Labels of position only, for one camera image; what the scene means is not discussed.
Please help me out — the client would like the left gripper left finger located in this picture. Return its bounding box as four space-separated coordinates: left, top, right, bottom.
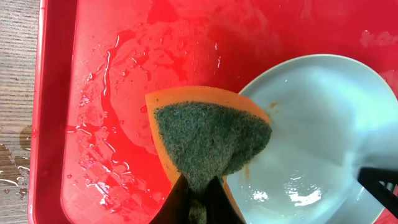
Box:
150 175 190 224

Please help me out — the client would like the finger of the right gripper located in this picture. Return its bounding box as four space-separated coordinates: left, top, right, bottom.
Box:
357 167 397 218

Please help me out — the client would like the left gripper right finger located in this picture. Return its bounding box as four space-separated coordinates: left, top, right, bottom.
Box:
205 177 244 224

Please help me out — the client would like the green and orange sponge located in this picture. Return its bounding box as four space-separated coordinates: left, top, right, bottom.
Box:
146 86 272 223

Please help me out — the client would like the light blue plate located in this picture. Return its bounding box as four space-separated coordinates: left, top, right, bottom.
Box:
227 54 397 223

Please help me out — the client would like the red plastic tray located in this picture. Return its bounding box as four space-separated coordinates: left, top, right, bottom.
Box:
28 0 397 223

